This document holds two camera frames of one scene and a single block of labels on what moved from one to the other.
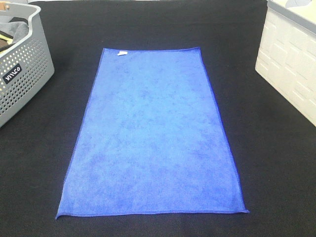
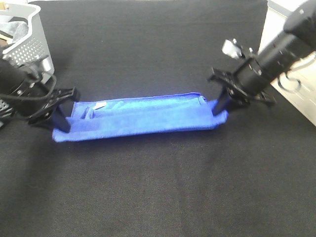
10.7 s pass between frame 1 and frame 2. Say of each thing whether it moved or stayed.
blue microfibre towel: moved
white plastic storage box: stayed
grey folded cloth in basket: stayed
